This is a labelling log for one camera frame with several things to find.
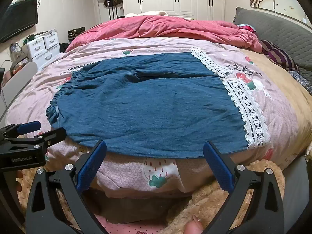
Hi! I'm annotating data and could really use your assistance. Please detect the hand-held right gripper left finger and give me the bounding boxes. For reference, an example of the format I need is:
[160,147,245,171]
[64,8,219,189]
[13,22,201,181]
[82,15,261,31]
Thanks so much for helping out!
[26,139,109,234]

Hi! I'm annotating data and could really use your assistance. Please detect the white drawer cabinet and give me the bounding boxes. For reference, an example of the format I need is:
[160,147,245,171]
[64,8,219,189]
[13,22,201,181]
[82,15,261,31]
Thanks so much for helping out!
[26,29,60,65]

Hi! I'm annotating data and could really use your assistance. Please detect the red quilt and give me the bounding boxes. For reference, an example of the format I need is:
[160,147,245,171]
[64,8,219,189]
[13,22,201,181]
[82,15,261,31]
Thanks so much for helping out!
[65,15,263,53]

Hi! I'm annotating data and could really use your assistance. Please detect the olive patterned bag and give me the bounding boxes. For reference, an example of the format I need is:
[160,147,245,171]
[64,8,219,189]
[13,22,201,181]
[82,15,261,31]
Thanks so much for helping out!
[68,26,86,38]

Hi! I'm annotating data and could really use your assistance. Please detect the person's left hand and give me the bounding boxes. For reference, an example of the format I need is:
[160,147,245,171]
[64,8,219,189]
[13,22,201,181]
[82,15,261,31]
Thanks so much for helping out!
[15,171,24,194]

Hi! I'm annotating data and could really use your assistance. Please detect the cream white cloth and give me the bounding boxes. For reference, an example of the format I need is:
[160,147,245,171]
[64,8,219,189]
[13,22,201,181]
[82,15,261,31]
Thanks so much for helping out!
[124,10,169,17]

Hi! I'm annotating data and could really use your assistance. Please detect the blue pants with lace hems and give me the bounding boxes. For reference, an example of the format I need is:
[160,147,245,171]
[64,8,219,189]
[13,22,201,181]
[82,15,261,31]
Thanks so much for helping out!
[46,52,271,159]

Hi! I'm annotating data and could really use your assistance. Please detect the flowering tree wall painting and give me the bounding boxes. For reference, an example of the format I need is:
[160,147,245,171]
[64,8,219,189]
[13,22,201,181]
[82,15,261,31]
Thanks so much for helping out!
[249,0,309,24]

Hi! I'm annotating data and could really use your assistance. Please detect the purple striped cloth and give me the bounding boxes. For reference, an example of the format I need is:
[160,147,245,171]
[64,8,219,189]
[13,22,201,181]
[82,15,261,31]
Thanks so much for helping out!
[260,40,300,73]

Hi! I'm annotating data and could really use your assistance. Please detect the tan plush rug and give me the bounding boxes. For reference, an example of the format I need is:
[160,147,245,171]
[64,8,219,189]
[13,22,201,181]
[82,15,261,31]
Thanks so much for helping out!
[15,158,286,234]

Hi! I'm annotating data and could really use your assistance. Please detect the tan bed sheet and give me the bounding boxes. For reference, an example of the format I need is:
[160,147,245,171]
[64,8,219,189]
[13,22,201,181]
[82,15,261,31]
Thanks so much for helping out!
[240,47,312,157]

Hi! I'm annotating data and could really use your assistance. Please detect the pink strawberry printed blanket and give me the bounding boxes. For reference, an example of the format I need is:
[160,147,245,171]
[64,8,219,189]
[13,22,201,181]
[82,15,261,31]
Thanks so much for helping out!
[6,37,300,198]

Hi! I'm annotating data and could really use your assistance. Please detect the black wall television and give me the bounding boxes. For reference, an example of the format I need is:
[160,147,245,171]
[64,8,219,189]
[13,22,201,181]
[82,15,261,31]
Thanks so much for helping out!
[0,0,39,44]

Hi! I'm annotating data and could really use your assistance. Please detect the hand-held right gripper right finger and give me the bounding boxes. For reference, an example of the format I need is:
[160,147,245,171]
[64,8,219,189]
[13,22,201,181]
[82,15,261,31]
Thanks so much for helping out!
[203,141,285,234]

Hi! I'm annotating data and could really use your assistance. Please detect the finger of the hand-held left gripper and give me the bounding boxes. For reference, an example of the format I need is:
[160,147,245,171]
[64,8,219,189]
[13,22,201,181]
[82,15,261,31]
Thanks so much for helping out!
[33,127,67,150]
[0,121,41,140]

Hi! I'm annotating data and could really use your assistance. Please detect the grey quilted headboard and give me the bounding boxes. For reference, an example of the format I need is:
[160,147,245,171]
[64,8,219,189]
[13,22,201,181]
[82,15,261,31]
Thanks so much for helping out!
[233,6,312,78]

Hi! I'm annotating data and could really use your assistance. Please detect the person's right hand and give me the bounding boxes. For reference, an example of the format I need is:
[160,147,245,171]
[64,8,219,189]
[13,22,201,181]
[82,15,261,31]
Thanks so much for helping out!
[183,214,204,234]

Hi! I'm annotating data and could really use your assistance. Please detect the dark floral cloth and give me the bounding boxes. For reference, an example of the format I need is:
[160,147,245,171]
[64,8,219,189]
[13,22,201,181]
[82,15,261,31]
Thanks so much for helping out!
[288,70,312,92]

